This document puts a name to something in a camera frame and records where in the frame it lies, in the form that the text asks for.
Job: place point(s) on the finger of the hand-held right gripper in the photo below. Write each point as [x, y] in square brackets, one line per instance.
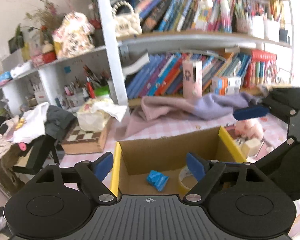
[250, 112]
[287, 165]

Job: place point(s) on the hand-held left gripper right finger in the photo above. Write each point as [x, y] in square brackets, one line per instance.
[195, 166]

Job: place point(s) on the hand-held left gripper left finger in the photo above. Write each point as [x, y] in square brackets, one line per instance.
[103, 164]

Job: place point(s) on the yellow tape roll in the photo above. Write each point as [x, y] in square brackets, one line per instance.
[182, 181]

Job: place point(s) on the yellow cardboard box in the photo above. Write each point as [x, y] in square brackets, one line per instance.
[165, 152]

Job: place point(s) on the blue wrapper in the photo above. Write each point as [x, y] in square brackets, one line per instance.
[158, 180]

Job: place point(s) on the pink pig plush toy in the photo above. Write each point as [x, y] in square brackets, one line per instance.
[250, 128]

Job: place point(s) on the wooden chessboard box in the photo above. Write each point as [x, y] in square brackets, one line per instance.
[82, 140]

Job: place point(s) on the small white charger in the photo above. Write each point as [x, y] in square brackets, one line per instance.
[251, 147]

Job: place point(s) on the orange white small box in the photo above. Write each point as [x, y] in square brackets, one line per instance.
[226, 85]

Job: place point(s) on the pink printed tablecloth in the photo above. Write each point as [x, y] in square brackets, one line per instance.
[180, 127]

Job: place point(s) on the red boxed book set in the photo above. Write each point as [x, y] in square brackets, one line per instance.
[261, 68]

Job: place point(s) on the cream floral cloth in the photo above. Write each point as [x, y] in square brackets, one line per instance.
[95, 115]

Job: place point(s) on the dark grey garment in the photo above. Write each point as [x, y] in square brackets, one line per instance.
[61, 120]

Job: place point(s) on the pink purple cloth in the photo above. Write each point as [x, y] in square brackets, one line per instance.
[165, 110]

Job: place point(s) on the pink patterned carton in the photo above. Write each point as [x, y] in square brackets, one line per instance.
[191, 80]

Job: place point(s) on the pens in holder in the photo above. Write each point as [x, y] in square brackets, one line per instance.
[97, 82]

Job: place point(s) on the white printed shirt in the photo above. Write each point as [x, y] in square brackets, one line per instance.
[31, 125]

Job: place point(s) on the white storage box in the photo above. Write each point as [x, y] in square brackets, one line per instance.
[265, 27]

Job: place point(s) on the row of blue books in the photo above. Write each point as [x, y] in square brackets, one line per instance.
[160, 77]

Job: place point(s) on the white bookshelf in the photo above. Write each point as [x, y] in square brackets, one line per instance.
[110, 55]

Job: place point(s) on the row of colourful books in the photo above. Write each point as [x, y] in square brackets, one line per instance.
[185, 10]

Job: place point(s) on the blue tissue packet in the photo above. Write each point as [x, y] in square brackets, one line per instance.
[3, 78]

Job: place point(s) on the floral paper doll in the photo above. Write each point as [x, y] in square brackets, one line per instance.
[73, 35]

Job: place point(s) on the white pearl handbag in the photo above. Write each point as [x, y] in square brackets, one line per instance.
[126, 21]

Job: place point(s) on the dried flower bunch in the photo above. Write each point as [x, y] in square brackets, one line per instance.
[46, 13]

